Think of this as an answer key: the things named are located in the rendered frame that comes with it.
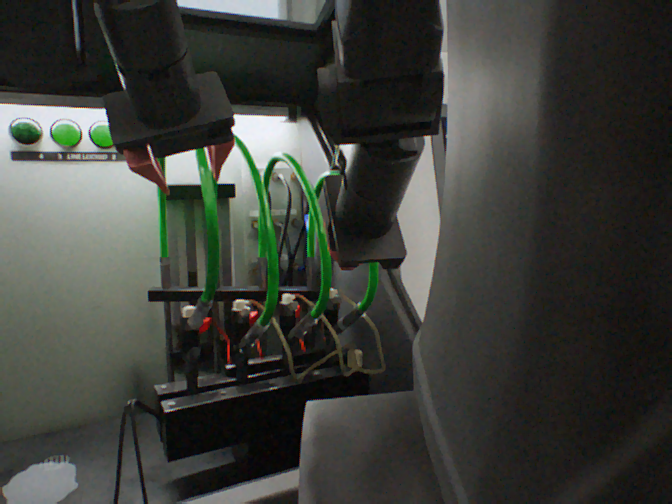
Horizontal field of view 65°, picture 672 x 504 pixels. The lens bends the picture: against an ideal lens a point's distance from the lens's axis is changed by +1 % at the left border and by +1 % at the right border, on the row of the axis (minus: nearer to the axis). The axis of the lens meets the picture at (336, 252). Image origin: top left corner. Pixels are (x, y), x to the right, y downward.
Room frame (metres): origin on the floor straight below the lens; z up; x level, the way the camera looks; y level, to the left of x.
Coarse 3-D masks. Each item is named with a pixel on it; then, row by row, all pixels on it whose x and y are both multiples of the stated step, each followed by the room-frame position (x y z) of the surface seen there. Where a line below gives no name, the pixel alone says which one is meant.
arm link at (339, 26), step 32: (352, 0) 0.31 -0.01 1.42; (384, 0) 0.30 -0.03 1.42; (416, 0) 0.31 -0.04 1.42; (352, 32) 0.32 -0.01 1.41; (384, 32) 0.32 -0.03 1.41; (416, 32) 0.32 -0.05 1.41; (352, 64) 0.34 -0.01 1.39; (384, 64) 0.34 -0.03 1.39; (416, 64) 0.34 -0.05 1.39; (352, 96) 0.36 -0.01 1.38; (384, 96) 0.37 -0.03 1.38; (416, 96) 0.37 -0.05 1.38; (352, 128) 0.39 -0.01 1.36
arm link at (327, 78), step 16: (320, 80) 0.38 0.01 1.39; (336, 80) 0.38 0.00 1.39; (320, 96) 0.38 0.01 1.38; (336, 96) 0.38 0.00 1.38; (336, 112) 0.38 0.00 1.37; (336, 128) 0.40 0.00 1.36; (368, 128) 0.41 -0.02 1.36; (384, 128) 0.41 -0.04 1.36; (400, 128) 0.41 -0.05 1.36; (416, 128) 0.41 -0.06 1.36; (432, 128) 0.40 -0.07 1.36; (336, 144) 0.41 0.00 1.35; (352, 144) 0.41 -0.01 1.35
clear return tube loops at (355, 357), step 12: (348, 300) 0.88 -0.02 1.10; (276, 324) 0.78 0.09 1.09; (372, 324) 0.81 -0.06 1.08; (336, 336) 0.77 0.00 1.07; (288, 348) 0.74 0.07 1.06; (348, 348) 0.86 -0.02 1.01; (288, 360) 0.73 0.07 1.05; (324, 360) 0.82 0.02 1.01; (348, 360) 0.87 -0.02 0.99; (360, 360) 0.86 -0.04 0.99; (384, 360) 0.79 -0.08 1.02; (348, 372) 0.78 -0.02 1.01; (372, 372) 0.81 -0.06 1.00
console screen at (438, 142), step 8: (440, 128) 1.06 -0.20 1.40; (432, 136) 1.04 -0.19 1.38; (440, 136) 1.05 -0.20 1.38; (432, 144) 1.04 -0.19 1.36; (440, 144) 1.05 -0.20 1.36; (432, 152) 1.04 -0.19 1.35; (440, 152) 1.04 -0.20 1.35; (440, 160) 1.04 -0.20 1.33; (440, 168) 1.04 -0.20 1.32; (440, 176) 1.03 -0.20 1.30; (440, 184) 1.03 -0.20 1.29; (440, 192) 1.02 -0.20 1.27; (440, 200) 1.02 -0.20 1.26; (440, 208) 1.01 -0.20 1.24
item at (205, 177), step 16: (160, 160) 0.91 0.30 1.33; (208, 176) 0.63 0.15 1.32; (160, 192) 0.93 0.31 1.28; (208, 192) 0.62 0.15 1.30; (160, 208) 0.94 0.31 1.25; (208, 208) 0.62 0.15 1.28; (160, 224) 0.94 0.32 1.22; (208, 224) 0.61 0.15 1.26; (160, 240) 0.94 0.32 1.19; (208, 240) 0.61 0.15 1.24; (160, 256) 0.95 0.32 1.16; (208, 256) 0.61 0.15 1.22; (208, 272) 0.62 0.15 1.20; (208, 288) 0.63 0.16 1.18
